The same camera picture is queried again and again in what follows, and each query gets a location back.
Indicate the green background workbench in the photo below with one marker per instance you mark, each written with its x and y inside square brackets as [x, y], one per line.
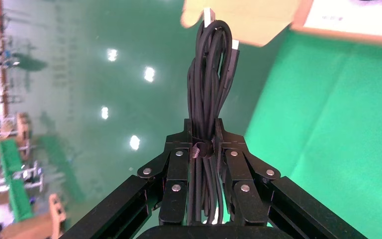
[13, 171]

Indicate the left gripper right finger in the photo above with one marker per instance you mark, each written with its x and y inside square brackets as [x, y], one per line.
[240, 171]

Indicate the green table mat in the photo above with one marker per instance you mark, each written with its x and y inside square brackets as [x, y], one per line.
[326, 132]

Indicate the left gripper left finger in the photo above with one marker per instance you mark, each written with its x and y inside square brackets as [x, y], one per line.
[174, 171]

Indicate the orange cardboard box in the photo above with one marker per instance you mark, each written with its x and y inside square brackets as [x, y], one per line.
[260, 19]

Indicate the white printed leaflet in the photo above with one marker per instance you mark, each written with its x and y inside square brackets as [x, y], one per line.
[359, 19]

